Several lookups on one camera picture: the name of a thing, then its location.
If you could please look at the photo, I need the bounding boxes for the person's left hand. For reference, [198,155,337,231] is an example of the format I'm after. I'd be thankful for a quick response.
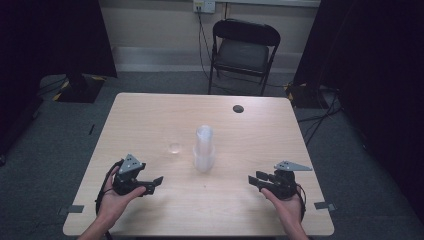
[95,165,148,229]

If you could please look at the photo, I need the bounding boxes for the grey tape strip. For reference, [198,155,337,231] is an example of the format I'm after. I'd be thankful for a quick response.
[58,204,85,216]
[313,201,336,212]

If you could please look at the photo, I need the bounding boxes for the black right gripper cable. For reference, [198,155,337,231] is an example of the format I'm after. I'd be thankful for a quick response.
[296,183,308,222]

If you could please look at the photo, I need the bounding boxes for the black folding chair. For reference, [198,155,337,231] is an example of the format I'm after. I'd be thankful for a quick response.
[207,18,282,97]

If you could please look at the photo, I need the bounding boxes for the stack of clear plastic cups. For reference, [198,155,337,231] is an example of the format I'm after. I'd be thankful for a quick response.
[192,124,216,174]

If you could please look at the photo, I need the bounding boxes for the black floor cable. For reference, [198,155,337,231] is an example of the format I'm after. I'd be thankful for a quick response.
[35,76,68,98]
[297,93,344,124]
[304,90,340,147]

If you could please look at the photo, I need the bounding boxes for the white wall socket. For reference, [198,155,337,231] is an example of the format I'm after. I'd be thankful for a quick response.
[192,0,217,15]

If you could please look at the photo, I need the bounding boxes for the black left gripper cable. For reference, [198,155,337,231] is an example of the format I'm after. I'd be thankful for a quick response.
[94,159,124,240]

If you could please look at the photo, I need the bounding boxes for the person's right hand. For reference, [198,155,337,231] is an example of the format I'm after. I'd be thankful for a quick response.
[259,187,306,230]

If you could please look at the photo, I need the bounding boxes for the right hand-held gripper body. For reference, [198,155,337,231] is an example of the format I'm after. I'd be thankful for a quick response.
[271,160,314,201]

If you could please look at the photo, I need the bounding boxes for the dark curtain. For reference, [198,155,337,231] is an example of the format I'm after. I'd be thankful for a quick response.
[292,0,424,218]
[0,0,118,168]

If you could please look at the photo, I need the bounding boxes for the black stand base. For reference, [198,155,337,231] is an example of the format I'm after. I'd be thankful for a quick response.
[52,73,107,104]
[285,81,322,110]

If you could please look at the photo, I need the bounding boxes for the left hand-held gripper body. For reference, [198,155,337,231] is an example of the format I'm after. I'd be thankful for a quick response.
[112,153,148,197]

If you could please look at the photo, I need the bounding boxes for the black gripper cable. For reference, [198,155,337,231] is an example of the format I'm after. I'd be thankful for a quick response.
[94,159,124,240]
[296,183,308,222]

